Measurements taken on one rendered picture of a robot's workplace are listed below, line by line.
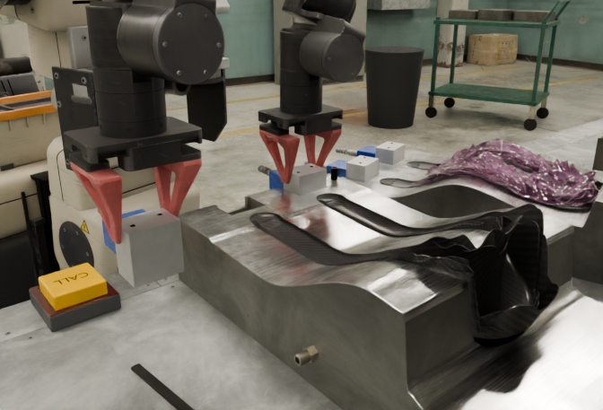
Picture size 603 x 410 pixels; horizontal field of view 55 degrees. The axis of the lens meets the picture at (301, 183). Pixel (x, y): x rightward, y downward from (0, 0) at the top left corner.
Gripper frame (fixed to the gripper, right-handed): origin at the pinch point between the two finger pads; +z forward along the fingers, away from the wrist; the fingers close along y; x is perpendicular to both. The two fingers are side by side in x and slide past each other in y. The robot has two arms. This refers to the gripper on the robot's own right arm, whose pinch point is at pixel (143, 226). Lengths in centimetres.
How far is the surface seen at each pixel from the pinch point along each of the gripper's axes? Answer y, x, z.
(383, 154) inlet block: 54, 20, 8
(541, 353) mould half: 23.4, -27.7, 8.9
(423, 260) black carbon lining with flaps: 16.1, -19.7, 0.7
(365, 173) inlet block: 44.7, 14.9, 8.0
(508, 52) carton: 738, 411, 73
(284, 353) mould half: 10.1, -8.4, 13.7
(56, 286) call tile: -4.5, 15.3, 11.6
